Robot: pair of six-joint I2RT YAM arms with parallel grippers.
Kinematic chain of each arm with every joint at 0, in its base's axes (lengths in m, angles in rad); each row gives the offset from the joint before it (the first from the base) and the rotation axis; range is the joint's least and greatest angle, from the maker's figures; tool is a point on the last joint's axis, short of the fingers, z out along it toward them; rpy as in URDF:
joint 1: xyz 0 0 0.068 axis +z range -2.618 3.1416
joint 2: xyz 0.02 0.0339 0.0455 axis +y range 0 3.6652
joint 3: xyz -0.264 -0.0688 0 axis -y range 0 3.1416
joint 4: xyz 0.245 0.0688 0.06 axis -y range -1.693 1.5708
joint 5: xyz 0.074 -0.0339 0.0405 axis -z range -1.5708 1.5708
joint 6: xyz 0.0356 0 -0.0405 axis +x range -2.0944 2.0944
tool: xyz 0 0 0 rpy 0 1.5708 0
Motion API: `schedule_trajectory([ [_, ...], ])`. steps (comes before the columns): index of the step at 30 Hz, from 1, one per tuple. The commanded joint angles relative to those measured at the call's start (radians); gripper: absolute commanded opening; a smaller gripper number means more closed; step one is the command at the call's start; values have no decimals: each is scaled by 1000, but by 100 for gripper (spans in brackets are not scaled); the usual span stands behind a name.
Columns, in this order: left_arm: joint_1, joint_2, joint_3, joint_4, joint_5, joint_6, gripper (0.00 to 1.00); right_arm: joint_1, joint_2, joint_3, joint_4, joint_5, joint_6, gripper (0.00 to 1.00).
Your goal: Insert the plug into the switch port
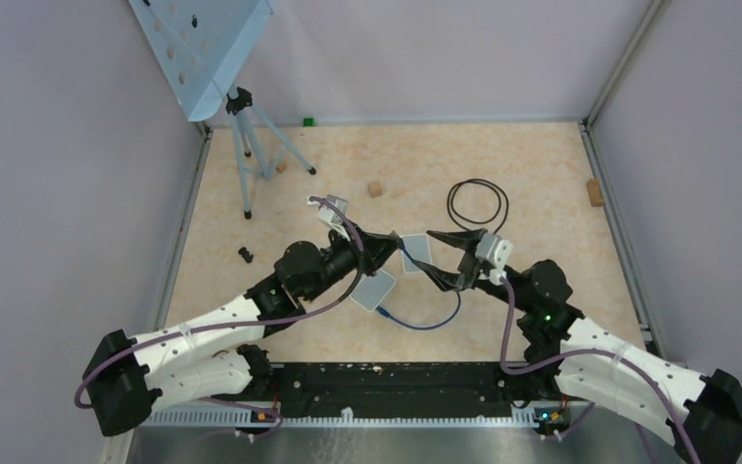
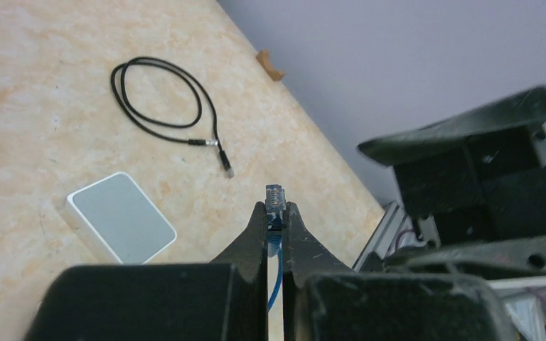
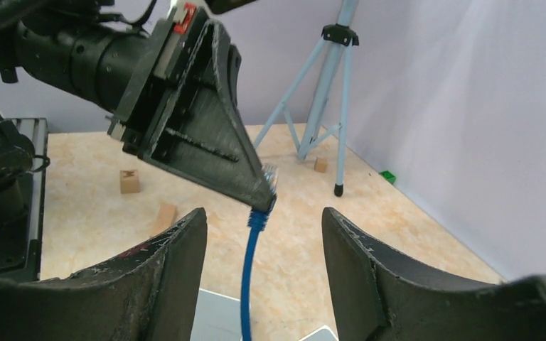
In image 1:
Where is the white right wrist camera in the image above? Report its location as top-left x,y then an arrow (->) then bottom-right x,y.
474,233 -> 514,284

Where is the small black clip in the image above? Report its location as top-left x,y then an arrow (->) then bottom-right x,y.
238,246 -> 254,264

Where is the blue tripod stand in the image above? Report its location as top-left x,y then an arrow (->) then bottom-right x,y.
224,85 -> 318,220

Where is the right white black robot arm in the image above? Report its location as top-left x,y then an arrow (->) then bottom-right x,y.
416,229 -> 742,463

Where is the wooden block at right edge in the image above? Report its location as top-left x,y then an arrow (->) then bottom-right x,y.
585,178 -> 605,208

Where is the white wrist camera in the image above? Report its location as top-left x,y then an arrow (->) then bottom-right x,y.
474,233 -> 514,284
307,194 -> 350,239

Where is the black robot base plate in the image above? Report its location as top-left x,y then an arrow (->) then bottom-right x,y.
243,362 -> 593,424

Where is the white slotted cable duct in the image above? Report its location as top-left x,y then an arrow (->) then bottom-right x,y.
143,407 -> 539,428

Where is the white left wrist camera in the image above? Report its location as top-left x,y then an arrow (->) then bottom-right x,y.
307,194 -> 350,239

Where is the grey network switch box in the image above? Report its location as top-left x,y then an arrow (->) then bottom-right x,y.
350,270 -> 397,312

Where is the small wooden cube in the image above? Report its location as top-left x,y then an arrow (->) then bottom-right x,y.
367,181 -> 385,198

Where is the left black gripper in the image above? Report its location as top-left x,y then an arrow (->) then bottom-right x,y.
302,218 -> 403,303

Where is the white power adapter box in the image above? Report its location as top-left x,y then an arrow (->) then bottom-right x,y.
401,234 -> 433,274

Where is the black power cable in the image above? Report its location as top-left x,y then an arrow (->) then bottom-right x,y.
446,179 -> 510,235

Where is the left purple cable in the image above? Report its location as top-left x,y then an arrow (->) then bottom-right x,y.
74,196 -> 367,411

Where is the blue perforated metal panel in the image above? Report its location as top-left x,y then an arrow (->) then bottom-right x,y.
129,0 -> 277,122

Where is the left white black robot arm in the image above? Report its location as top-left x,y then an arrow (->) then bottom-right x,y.
75,230 -> 402,437

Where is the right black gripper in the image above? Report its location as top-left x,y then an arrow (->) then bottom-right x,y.
414,228 -> 533,312

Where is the blue ethernet cable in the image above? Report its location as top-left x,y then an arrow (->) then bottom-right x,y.
376,238 -> 463,333

